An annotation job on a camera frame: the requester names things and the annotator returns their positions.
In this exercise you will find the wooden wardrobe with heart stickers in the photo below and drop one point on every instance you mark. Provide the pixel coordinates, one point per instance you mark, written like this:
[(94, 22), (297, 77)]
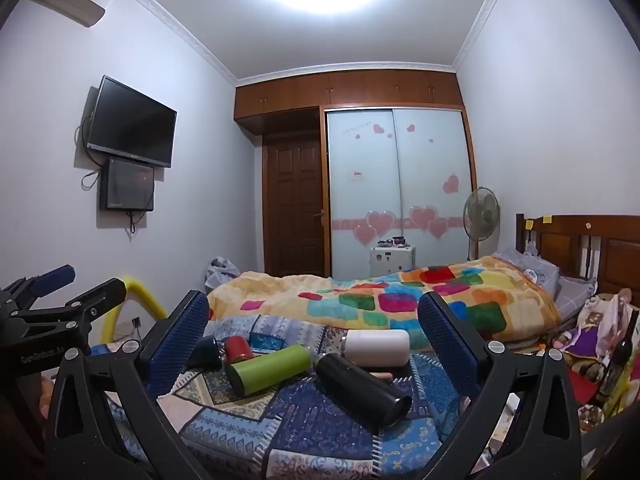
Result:
[(400, 170)]

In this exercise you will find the grey cloth bundle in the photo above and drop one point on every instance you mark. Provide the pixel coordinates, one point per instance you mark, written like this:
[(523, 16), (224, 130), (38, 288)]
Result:
[(220, 272)]

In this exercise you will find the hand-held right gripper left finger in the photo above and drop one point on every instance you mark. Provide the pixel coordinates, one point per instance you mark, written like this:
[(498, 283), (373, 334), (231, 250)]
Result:
[(187, 332)]

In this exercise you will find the brown wooden door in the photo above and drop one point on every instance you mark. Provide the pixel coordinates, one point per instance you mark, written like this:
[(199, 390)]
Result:
[(292, 200)]

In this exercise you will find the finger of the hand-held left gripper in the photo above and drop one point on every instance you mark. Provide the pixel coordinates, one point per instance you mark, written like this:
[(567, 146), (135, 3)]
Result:
[(52, 278), (102, 297)]

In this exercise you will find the small black monitor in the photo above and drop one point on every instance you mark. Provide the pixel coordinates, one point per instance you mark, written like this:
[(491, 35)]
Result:
[(126, 185)]

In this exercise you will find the red cup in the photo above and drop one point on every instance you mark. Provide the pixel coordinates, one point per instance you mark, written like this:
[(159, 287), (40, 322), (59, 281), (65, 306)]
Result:
[(239, 350)]

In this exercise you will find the black cup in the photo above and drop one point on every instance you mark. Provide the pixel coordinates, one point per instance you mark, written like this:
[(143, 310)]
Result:
[(357, 390)]

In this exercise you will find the standing electric fan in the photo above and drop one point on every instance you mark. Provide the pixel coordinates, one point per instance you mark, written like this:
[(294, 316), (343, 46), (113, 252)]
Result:
[(481, 212)]

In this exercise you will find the large black television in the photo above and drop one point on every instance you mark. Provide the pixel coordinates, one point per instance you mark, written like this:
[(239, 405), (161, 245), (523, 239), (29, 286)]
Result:
[(132, 122)]

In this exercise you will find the white cup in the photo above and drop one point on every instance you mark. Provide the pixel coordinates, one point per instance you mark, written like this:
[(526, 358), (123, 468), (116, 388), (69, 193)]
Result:
[(377, 347)]

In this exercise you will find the white air conditioner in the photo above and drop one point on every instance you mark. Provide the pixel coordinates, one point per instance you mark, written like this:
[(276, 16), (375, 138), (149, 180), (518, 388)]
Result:
[(75, 2)]

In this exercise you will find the wooden bed headboard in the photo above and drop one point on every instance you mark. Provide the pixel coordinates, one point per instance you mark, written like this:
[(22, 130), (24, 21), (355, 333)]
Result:
[(607, 250)]

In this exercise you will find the small white cabinet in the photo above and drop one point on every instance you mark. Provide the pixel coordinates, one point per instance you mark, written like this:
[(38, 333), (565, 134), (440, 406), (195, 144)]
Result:
[(392, 261)]

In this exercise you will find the white plastic bag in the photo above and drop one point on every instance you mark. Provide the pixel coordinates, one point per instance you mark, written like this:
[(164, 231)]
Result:
[(607, 317)]

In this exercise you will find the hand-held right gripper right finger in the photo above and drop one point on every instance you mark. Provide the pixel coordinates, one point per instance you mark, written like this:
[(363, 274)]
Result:
[(445, 342)]

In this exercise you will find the colourful patchwork quilt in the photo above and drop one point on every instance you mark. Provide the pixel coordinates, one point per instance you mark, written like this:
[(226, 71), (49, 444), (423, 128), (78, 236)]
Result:
[(350, 295)]

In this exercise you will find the blue patterned blanket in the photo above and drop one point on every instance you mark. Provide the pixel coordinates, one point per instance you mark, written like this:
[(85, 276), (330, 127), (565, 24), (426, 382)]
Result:
[(300, 425)]

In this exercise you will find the plaid pillow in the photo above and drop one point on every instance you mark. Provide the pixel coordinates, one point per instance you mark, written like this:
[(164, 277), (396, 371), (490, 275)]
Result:
[(575, 295)]

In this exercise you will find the wall socket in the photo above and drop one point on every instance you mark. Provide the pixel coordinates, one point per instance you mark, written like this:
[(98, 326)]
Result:
[(136, 321)]

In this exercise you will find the yellow foam tube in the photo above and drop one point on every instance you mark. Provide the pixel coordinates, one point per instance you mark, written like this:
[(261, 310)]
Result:
[(145, 297)]

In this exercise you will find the grey pillow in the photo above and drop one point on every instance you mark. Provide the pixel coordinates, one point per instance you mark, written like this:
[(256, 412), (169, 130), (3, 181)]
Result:
[(532, 270)]

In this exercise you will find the dark wine bottle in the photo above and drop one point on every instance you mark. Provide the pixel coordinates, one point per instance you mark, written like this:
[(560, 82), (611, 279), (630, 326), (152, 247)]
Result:
[(615, 365)]

